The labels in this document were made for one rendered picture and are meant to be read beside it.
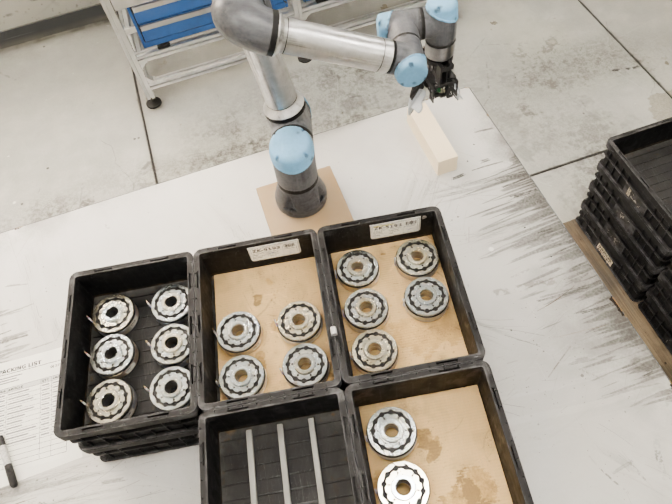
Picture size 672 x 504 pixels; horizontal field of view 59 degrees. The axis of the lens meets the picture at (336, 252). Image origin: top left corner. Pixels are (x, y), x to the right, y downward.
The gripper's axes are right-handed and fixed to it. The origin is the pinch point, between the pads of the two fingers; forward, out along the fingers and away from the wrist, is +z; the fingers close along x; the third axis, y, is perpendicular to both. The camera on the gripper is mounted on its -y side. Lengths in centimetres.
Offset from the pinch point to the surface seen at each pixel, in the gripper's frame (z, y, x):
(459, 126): 16.1, -3.4, 11.4
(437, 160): 10.2, 11.3, -2.9
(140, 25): 42, -141, -81
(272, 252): -2, 32, -56
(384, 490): 0, 92, -50
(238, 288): 3, 36, -67
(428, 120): 10.2, -4.3, 1.1
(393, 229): -2.3, 37.1, -26.5
